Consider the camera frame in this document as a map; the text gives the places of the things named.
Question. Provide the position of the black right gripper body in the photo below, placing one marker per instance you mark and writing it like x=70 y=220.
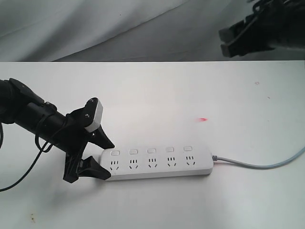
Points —
x=276 y=24

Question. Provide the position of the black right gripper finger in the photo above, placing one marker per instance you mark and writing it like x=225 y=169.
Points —
x=233 y=34
x=232 y=47

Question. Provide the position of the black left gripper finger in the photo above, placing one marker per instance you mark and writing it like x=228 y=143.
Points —
x=99 y=138
x=89 y=167

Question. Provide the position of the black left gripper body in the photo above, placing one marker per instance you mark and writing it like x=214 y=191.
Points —
x=75 y=141

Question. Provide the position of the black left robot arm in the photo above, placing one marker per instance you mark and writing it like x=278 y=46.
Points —
x=20 y=105

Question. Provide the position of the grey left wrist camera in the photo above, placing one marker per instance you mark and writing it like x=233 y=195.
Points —
x=93 y=114

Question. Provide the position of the grey backdrop cloth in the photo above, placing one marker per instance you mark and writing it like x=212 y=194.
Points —
x=116 y=30

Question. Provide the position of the white five-outlet power strip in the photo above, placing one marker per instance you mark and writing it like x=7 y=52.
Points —
x=144 y=162

